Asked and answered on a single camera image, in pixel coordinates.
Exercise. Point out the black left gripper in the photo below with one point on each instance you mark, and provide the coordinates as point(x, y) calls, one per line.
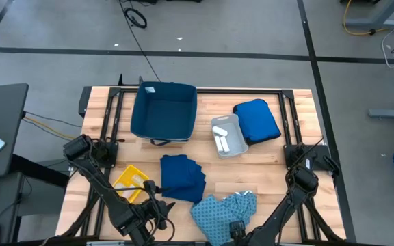
point(152, 213)

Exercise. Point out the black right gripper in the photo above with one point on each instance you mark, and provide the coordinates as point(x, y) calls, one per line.
point(238, 229)

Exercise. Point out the light blue patterned gown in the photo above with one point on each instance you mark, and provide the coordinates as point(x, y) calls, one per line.
point(217, 215)

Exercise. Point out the navy scrub cloth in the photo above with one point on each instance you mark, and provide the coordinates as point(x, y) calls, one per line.
point(181, 177)

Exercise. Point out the small clear plastic bottle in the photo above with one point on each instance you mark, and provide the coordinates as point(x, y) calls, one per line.
point(137, 179)

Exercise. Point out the yellow plastic basket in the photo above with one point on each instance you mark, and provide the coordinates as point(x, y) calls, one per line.
point(125, 181)

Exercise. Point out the white gauze roll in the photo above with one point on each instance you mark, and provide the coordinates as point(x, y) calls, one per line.
point(225, 144)
point(219, 130)
point(219, 144)

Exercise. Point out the grey plastic bin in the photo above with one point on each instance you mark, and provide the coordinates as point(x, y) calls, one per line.
point(234, 136)

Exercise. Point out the navy fabric storage bin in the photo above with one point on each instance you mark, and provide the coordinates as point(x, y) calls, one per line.
point(164, 112)

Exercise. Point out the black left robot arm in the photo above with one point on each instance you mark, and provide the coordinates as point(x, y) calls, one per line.
point(108, 196)

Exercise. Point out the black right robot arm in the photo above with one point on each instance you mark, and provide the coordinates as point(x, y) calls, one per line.
point(280, 210)

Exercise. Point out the bright blue folded pad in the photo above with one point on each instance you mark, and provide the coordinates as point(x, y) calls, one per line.
point(256, 119)

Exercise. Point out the black box on table edge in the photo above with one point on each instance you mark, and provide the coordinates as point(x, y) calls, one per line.
point(85, 100)

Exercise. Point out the black computer desk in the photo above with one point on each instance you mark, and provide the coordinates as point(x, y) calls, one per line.
point(2, 205)

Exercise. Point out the grey metal floor bar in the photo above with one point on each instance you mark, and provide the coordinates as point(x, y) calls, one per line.
point(392, 113)

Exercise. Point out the dark grey desk top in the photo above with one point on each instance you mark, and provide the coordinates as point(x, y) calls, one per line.
point(2, 109)

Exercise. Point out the grey metal table base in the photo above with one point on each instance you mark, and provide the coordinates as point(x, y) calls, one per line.
point(388, 10)

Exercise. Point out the black aluminium table frame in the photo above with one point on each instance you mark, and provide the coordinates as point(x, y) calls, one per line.
point(251, 91)

